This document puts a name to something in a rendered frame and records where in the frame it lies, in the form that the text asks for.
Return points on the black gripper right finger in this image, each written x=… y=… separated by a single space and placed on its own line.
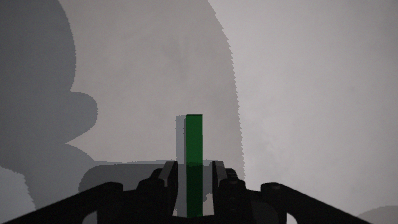
x=270 y=205

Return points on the dark green rod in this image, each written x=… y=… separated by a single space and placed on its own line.
x=194 y=164

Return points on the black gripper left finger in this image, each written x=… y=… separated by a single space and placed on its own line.
x=153 y=197

